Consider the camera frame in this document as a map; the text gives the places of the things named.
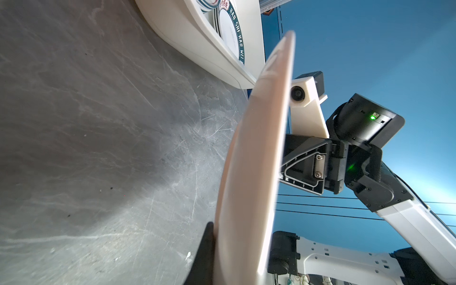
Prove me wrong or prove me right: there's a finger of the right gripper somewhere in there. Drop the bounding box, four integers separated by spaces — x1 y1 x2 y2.
279 134 332 195

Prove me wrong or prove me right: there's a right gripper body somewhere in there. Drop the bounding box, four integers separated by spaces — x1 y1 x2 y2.
326 93 405 185

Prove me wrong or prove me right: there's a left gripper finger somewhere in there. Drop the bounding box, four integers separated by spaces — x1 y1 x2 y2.
184 222 216 285

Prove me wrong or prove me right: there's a large green red plate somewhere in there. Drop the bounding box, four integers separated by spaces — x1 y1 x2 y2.
214 31 296 285

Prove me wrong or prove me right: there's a green lettered plate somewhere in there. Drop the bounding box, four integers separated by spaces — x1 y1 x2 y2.
214 0 245 65

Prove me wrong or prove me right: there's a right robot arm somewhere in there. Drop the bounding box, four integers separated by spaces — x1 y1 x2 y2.
267 94 456 285

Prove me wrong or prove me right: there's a white plastic bin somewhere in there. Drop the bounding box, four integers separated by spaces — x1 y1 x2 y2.
136 1 266 89

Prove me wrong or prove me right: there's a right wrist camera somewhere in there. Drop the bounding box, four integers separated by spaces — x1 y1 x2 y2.
290 71 330 139

